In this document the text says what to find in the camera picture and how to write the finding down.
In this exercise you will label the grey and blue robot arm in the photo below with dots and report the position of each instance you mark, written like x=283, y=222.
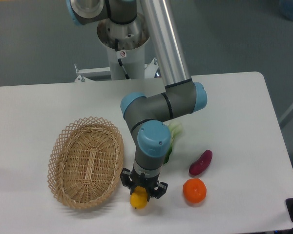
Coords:
x=146, y=116

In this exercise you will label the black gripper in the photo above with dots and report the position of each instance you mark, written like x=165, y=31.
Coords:
x=131, y=180

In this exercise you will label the white metal base frame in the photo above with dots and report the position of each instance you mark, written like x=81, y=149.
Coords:
x=152, y=70

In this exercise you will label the yellow mango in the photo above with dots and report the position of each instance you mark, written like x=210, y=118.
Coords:
x=138, y=198

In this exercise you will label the orange tangerine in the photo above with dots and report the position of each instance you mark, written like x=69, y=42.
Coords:
x=194, y=190

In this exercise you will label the blue object in corner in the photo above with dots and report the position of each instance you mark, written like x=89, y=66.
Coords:
x=286, y=8

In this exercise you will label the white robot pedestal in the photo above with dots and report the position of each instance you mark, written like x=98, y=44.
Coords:
x=127, y=61

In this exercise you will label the green bok choy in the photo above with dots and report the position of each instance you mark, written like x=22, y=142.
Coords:
x=176, y=129

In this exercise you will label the woven wicker basket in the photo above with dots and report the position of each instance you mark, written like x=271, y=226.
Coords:
x=86, y=162

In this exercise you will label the purple sweet potato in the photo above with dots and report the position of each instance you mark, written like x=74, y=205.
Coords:
x=200, y=165

